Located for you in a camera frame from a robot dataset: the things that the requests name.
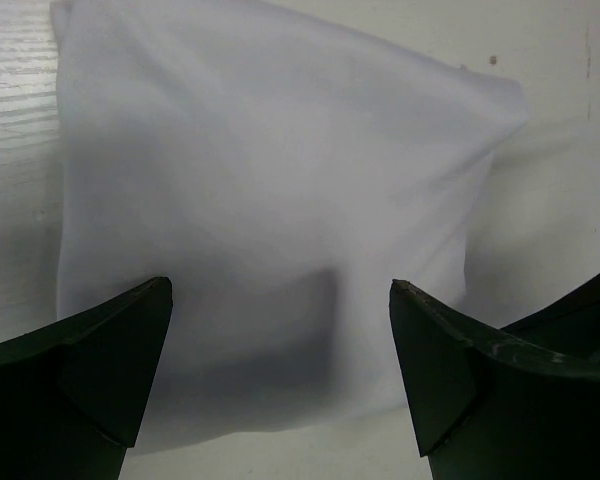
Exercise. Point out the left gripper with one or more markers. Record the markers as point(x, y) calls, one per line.
point(522, 402)

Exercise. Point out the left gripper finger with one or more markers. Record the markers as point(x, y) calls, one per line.
point(73, 394)

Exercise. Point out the white t-shirt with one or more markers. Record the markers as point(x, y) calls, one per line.
point(282, 172)

